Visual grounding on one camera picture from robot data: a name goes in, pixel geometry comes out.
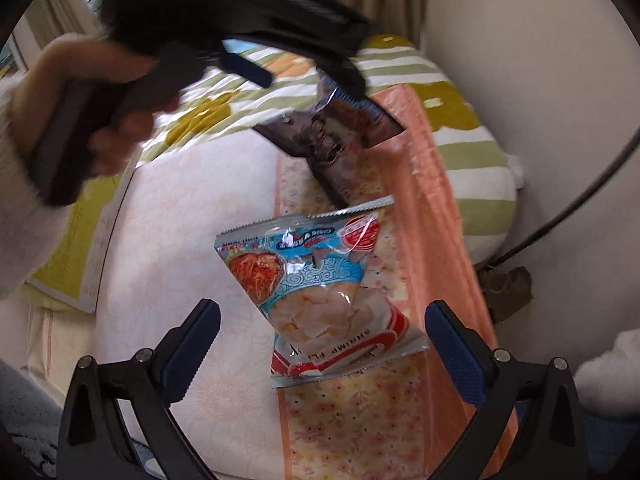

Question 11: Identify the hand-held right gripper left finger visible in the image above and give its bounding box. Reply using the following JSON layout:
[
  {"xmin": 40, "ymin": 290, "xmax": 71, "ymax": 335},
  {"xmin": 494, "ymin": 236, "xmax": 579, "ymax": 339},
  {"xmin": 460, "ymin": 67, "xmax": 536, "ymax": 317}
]
[{"xmin": 57, "ymin": 298, "xmax": 223, "ymax": 480}]

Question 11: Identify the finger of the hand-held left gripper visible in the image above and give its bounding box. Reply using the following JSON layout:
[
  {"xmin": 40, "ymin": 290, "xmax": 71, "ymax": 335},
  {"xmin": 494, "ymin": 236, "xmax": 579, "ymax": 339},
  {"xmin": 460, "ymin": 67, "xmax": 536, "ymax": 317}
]
[
  {"xmin": 280, "ymin": 35, "xmax": 373, "ymax": 106},
  {"xmin": 200, "ymin": 42, "xmax": 274, "ymax": 89}
]

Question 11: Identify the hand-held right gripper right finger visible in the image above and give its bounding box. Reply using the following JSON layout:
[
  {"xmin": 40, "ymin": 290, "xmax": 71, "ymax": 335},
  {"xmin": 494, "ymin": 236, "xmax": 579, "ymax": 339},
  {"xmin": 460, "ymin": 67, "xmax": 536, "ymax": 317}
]
[{"xmin": 425, "ymin": 300, "xmax": 586, "ymax": 480}]

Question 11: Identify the dark foil snack packet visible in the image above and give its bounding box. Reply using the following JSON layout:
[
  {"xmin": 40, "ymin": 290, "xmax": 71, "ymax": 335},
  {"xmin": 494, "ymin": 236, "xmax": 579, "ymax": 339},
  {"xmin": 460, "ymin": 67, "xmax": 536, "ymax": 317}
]
[{"xmin": 252, "ymin": 72, "xmax": 406, "ymax": 206}]

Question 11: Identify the blue white shrimp cracker packet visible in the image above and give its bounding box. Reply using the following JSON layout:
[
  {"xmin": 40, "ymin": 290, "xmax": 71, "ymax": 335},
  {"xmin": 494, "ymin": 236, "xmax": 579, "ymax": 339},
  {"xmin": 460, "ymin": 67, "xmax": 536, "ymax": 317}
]
[{"xmin": 214, "ymin": 196, "xmax": 431, "ymax": 390}]

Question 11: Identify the person's left forearm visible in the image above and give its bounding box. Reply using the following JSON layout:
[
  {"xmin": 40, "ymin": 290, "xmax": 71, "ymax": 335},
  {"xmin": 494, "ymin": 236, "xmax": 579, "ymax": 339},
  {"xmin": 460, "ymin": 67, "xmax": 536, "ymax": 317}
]
[{"xmin": 0, "ymin": 80, "xmax": 76, "ymax": 301}]

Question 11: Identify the person's left hand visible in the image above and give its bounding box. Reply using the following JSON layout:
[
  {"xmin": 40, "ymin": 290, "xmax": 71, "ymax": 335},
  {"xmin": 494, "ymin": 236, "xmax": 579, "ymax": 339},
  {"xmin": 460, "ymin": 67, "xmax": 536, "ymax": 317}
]
[{"xmin": 10, "ymin": 32, "xmax": 182, "ymax": 178}]

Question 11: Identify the brown crumpled object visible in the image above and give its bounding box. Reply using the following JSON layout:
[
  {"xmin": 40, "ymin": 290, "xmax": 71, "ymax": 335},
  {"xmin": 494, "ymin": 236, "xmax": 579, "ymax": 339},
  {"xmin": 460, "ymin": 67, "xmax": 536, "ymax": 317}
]
[{"xmin": 477, "ymin": 265, "xmax": 533, "ymax": 323}]

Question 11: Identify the beige curtain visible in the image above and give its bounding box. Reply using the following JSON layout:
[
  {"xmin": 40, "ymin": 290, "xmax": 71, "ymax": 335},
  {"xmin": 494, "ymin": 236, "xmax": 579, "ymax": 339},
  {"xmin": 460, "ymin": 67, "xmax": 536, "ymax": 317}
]
[{"xmin": 317, "ymin": 0, "xmax": 426, "ymax": 46}]

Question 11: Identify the orange floral cloth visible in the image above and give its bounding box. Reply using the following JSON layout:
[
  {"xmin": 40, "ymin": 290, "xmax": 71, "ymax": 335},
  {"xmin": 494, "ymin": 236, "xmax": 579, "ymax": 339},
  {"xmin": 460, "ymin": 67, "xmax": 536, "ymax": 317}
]
[{"xmin": 275, "ymin": 82, "xmax": 506, "ymax": 480}]

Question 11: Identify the pale floral tablecloth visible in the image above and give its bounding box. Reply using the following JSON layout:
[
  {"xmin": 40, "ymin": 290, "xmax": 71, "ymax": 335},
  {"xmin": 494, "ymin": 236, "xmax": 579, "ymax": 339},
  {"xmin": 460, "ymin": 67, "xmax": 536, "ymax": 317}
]
[{"xmin": 20, "ymin": 130, "xmax": 301, "ymax": 480}]

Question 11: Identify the white fluffy clothing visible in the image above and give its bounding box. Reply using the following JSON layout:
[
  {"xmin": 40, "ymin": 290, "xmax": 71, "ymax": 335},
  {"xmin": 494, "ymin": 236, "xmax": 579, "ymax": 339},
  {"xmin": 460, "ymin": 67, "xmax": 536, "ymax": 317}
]
[{"xmin": 572, "ymin": 327, "xmax": 640, "ymax": 418}]

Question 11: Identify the blue fluffy rug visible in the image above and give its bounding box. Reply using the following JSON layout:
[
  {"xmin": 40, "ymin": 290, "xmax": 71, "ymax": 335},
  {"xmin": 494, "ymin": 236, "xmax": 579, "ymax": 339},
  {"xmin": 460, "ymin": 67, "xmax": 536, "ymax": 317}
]
[{"xmin": 0, "ymin": 360, "xmax": 66, "ymax": 480}]

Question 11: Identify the black cable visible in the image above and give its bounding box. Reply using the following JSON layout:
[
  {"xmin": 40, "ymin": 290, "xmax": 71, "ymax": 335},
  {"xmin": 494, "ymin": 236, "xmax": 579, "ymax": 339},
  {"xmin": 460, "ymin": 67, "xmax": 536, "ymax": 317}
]
[{"xmin": 480, "ymin": 130, "xmax": 640, "ymax": 271}]

